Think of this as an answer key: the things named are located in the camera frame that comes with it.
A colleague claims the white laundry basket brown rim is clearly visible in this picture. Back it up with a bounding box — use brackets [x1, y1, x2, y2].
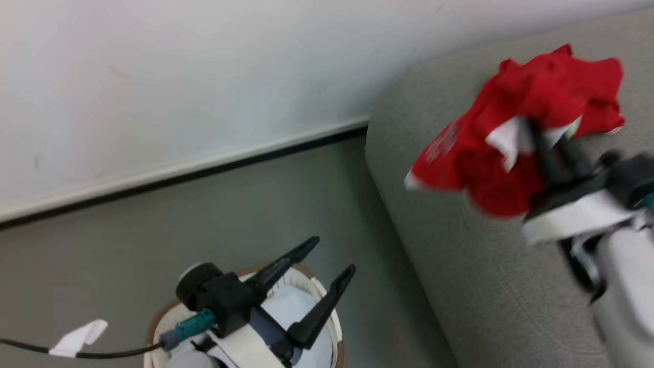
[143, 263, 345, 368]

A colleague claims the red cloth garment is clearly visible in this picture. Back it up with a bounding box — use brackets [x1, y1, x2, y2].
[404, 43, 626, 219]

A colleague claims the white and black baseboard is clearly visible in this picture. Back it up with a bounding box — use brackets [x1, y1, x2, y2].
[0, 117, 370, 232]

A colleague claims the thin black cable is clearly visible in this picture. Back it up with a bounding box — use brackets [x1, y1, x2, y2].
[0, 338, 165, 359]

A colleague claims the grey fabric sofa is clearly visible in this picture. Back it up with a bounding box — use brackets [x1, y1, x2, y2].
[364, 8, 654, 368]

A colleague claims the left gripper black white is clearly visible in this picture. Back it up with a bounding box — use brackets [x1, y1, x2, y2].
[175, 236, 356, 368]

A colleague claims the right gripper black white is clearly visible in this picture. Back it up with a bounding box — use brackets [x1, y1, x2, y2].
[520, 119, 654, 247]

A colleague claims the teal cable connector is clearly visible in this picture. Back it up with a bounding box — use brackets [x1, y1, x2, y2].
[159, 309, 217, 352]

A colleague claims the white tape tag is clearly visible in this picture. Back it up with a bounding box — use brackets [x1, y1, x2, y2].
[49, 319, 109, 358]

